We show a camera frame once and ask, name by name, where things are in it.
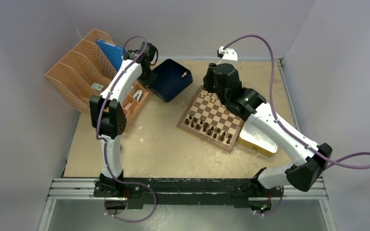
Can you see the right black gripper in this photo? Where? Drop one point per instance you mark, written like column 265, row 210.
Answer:
column 208, row 79

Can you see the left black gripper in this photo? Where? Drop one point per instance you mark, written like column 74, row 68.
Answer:
column 149, row 83

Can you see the dark blue tray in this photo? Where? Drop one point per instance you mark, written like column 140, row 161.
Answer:
column 169, row 82

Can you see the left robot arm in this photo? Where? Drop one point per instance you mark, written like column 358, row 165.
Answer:
column 109, row 119

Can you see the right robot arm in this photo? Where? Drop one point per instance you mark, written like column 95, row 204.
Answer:
column 307, row 156

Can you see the light pieces on board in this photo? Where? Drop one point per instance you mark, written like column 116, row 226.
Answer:
column 210, row 97

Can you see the wooden chess board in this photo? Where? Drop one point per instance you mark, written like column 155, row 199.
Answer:
column 207, row 119

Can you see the row of dark chess pieces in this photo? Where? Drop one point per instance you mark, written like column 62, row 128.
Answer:
column 218, row 134

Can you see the blue folder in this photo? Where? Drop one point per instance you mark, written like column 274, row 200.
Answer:
column 113, row 53

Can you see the small grey box in organizer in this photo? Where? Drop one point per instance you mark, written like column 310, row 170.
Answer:
column 98, row 87

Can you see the orange plastic file organizer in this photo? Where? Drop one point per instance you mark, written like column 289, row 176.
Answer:
column 85, row 64

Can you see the metal tin box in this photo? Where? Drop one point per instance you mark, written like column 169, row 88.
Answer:
column 253, row 138

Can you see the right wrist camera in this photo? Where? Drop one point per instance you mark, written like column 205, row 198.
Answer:
column 227, row 56

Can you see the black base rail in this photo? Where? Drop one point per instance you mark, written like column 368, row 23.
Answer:
column 239, row 193

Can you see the aluminium frame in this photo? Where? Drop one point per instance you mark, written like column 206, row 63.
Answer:
column 83, row 188

